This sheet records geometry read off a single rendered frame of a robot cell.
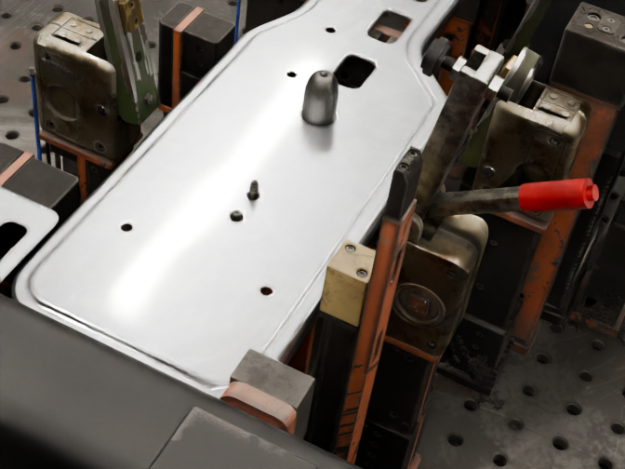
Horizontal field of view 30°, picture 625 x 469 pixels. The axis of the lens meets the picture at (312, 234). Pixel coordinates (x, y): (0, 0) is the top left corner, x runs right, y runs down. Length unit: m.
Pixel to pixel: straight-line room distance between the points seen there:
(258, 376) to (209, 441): 0.45
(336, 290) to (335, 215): 0.13
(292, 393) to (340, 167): 0.44
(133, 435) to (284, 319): 0.73
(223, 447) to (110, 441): 0.02
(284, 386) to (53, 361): 0.44
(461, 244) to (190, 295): 0.22
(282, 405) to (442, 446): 0.62
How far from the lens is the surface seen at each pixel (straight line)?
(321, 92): 1.05
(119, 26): 1.03
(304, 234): 0.97
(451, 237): 0.92
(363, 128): 1.08
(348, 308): 0.88
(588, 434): 1.28
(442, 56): 0.82
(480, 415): 1.26
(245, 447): 0.17
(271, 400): 0.62
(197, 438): 0.18
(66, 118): 1.13
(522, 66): 1.01
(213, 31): 1.19
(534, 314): 1.28
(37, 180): 1.04
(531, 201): 0.86
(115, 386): 0.19
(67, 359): 0.19
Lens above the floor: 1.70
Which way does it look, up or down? 46 degrees down
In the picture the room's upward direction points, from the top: 9 degrees clockwise
